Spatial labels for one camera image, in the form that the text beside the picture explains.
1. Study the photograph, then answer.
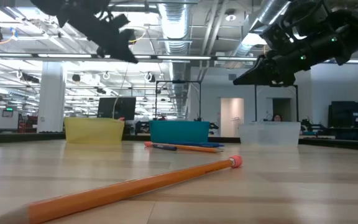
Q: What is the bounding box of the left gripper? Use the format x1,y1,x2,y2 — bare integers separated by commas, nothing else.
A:
59,0,139,63

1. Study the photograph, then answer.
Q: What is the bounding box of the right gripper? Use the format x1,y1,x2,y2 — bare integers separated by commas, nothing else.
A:
233,23,351,86

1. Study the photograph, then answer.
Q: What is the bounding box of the blue pen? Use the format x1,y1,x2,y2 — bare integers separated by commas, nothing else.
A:
169,142,226,148

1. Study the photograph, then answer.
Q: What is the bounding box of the blue crayon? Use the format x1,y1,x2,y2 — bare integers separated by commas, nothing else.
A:
152,143,178,152

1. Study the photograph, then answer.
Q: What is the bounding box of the black background monitor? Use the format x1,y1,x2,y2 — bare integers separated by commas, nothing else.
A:
97,96,137,121

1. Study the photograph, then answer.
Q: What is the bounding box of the clear plastic bin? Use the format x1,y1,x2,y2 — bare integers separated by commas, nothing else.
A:
237,121,301,146

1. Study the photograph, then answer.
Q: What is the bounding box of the ceiling dome sensor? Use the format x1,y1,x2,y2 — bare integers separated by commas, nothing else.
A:
224,9,237,22

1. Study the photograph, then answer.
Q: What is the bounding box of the white pillar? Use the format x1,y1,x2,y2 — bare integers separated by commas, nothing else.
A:
37,61,67,134

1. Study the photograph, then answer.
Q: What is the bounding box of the yellow translucent bin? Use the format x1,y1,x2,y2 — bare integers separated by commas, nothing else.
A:
63,116,126,144

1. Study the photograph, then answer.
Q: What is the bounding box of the black equipment cabinet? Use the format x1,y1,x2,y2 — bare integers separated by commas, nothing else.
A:
328,100,358,141

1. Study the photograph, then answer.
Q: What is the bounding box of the blue plastic bin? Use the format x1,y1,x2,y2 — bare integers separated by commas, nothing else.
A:
149,120,211,144

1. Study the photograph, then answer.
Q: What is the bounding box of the red tool cabinet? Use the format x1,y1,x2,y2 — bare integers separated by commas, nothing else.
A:
17,114,39,134

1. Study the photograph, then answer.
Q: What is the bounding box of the black frame stand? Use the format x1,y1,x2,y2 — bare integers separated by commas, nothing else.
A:
254,83,299,123
155,80,202,121

